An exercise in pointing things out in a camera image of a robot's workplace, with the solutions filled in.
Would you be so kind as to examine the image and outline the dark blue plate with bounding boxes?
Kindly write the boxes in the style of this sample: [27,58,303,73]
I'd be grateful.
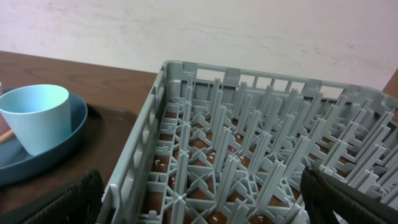
[1,92,88,187]

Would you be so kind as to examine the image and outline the brown serving tray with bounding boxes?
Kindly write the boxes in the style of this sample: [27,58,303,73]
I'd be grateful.
[1,105,137,223]

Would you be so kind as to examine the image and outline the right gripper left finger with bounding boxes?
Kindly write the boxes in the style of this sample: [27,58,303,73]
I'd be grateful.
[23,169,104,223]

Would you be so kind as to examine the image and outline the grey dishwasher rack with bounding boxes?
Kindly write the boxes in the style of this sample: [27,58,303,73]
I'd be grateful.
[97,61,397,223]

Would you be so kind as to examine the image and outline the pink cup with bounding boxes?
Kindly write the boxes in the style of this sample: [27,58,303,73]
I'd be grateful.
[0,83,10,136]

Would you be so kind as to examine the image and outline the left wooden chopstick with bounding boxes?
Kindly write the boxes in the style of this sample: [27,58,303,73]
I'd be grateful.
[0,129,14,144]

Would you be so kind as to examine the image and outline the light blue cup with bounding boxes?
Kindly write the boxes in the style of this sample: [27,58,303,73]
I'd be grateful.
[1,84,72,156]

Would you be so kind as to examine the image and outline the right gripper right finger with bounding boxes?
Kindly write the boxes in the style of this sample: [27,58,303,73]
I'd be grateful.
[300,167,397,224]

